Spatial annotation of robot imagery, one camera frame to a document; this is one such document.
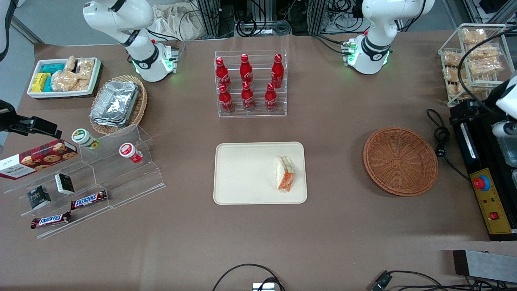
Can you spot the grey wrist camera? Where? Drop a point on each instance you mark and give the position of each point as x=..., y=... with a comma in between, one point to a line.
x=505, y=129

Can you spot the red yogurt cup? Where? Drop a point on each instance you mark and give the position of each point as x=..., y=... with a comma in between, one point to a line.
x=129, y=151

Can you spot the metal pan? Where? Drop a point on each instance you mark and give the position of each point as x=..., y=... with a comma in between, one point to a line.
x=508, y=153

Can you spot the aluminium frame post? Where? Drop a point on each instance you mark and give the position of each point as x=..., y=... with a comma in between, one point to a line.
x=317, y=16
x=210, y=18

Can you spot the cream rectangular tray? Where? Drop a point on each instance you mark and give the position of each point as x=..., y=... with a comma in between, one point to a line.
x=246, y=173

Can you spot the triangular sandwich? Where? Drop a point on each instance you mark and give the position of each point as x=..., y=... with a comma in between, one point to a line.
x=285, y=174

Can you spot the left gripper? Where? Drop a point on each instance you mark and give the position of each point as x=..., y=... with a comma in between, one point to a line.
x=468, y=109

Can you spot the clear acrylic step display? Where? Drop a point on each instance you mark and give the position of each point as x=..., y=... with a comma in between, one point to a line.
x=129, y=182

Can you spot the brown Snickers bar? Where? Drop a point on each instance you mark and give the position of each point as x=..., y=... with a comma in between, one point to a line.
x=89, y=199
x=50, y=220

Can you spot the small black box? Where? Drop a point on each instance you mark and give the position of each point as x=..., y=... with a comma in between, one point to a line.
x=39, y=197
x=64, y=184

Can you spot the oval tan wicker basket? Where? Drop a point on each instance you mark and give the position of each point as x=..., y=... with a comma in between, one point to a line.
x=141, y=105

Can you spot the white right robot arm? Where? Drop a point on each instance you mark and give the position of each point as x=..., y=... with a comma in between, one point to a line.
x=141, y=52

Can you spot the silver connector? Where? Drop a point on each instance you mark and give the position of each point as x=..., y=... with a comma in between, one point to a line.
x=263, y=287

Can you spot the clear bag of puffed snacks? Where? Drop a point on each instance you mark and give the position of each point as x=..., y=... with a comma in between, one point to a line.
x=452, y=74
x=458, y=89
x=474, y=36
x=85, y=68
x=70, y=64
x=64, y=81
x=451, y=59
x=484, y=66
x=482, y=51
x=83, y=85

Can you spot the aluminium foil container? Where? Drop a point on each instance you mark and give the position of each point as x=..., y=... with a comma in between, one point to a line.
x=115, y=103

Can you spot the grey metal box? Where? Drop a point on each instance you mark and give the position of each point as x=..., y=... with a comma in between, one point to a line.
x=484, y=264

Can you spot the black sealing machine yellow panel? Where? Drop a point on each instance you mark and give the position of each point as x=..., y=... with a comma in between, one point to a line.
x=494, y=202

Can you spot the round brown wicker basket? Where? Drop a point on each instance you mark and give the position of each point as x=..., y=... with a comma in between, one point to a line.
x=400, y=161

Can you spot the white snack tray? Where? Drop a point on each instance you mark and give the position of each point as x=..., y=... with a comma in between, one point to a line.
x=32, y=93

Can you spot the clear acrylic bottle rack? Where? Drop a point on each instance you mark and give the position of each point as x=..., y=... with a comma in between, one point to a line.
x=250, y=114

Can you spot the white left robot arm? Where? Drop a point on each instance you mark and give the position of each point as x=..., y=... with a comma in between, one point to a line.
x=379, y=24

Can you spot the green lid yogurt cup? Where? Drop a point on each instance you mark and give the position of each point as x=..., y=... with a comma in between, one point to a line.
x=84, y=138

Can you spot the yellow snack packet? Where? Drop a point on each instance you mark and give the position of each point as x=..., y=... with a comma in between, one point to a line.
x=39, y=82

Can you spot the teal snack packet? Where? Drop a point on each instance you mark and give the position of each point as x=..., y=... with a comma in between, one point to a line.
x=53, y=68
x=48, y=84

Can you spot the red cola bottle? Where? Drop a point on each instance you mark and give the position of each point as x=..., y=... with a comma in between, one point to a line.
x=270, y=99
x=225, y=100
x=222, y=74
x=246, y=70
x=277, y=72
x=247, y=97

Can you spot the red cookie box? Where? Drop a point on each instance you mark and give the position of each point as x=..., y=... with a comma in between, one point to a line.
x=36, y=159

